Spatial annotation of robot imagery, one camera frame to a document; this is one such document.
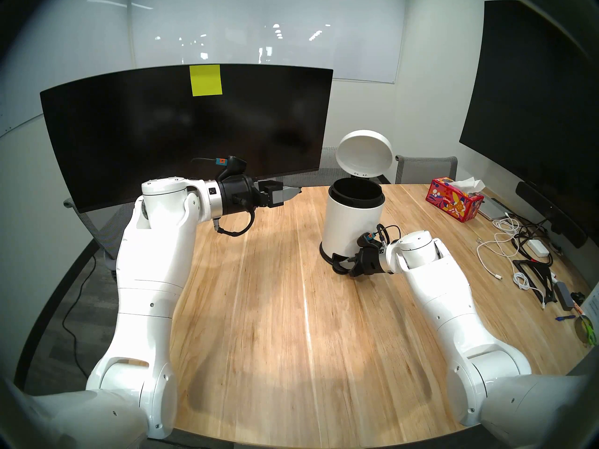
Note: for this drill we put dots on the black triangular stand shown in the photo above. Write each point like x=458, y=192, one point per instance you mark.
x=522, y=264

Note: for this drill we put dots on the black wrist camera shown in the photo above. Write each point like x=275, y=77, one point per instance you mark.
x=234, y=167
x=367, y=241

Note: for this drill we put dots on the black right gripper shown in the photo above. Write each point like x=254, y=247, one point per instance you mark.
x=372, y=261

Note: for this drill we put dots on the curved black computer monitor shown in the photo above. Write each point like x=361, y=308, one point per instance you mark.
x=257, y=125

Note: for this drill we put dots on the grey mesh office chair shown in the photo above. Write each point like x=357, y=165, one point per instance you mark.
x=426, y=170
x=323, y=172

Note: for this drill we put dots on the green scissors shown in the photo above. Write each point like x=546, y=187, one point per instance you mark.
x=592, y=333

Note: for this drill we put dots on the silver laptop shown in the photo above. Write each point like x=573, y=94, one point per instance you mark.
x=492, y=209

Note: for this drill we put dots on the white trash can lid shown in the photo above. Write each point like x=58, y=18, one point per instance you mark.
x=364, y=151

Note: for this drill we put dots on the small black adapter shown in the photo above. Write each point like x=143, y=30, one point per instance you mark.
x=579, y=297

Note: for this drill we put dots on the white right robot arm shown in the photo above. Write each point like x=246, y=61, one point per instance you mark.
x=458, y=312

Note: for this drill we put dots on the pink patterned tissue box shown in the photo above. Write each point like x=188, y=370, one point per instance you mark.
x=451, y=202

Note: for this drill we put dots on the yellow sticky note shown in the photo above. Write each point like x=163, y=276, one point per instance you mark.
x=206, y=80

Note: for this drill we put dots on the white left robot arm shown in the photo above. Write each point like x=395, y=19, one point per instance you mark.
x=149, y=265

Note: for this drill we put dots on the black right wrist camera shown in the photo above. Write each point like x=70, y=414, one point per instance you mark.
x=367, y=241

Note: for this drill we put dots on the white paper sign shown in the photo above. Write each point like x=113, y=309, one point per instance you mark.
x=593, y=307

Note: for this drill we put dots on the grey adapter hub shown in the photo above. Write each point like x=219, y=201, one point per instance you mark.
x=565, y=296

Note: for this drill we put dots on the white pedal trash can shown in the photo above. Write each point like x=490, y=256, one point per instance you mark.
x=348, y=223

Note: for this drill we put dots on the glass wall whiteboard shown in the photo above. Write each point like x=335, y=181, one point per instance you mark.
x=337, y=32

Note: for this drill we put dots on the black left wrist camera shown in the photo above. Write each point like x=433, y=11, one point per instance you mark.
x=234, y=167

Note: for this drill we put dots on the black trash can pedal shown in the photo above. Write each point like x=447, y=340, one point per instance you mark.
x=338, y=266

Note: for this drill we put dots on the large black wall television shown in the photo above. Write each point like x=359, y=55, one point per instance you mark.
x=533, y=102

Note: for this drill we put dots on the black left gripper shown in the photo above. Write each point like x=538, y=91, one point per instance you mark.
x=238, y=195

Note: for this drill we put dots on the white power adapter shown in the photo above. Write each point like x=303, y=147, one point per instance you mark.
x=538, y=248

